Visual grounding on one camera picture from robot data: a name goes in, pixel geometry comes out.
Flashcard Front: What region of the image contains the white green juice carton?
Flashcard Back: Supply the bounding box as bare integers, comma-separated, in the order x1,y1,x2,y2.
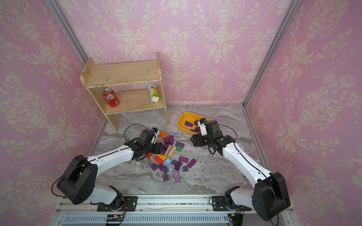
149,85,160,102

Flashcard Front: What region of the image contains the orange wooden brick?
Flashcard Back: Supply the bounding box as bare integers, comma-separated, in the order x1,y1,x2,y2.
160,131,167,140

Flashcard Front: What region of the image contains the red cola can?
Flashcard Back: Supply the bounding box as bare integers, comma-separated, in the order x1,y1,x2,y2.
103,88,119,107

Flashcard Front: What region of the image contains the yellow plastic storage bin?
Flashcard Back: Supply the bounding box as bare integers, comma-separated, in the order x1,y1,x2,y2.
177,112,210,135

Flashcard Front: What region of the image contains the natural wood long brick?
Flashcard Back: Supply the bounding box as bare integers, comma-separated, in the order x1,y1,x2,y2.
167,146,177,157

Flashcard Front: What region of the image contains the purple slanted right brick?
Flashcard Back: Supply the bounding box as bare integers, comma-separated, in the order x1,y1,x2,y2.
187,159,197,168

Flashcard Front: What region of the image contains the light blue wooden brick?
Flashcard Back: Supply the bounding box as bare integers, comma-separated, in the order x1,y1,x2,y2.
165,158,172,165

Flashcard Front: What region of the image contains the red flat wooden brick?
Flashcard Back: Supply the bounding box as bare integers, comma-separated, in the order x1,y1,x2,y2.
154,156,164,164

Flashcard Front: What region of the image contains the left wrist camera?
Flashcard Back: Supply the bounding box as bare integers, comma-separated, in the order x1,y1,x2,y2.
151,127,159,144

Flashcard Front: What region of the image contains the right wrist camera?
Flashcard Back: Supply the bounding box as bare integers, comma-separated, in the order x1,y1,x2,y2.
198,118,207,136

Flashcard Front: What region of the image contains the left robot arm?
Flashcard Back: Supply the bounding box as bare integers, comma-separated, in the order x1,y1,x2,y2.
53,128,163,211

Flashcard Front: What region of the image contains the wooden two-tier shelf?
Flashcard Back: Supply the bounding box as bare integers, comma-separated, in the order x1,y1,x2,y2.
80,52,169,132

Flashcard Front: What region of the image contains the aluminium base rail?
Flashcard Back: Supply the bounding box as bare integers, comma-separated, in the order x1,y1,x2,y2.
51,194,298,226

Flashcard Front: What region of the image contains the purple long front brick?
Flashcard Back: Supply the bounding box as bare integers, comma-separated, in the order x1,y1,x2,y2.
173,171,181,183

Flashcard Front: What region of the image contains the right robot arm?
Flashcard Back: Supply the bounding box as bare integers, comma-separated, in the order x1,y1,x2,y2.
191,118,291,221

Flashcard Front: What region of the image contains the yellow wooden brick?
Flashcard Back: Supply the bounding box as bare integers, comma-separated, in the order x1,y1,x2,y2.
156,154,167,162

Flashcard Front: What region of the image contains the purple flat brick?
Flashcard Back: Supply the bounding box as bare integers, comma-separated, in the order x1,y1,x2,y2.
175,141,185,148

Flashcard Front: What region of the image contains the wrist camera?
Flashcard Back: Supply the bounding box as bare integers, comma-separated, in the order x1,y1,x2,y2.
151,127,159,144
198,118,207,136

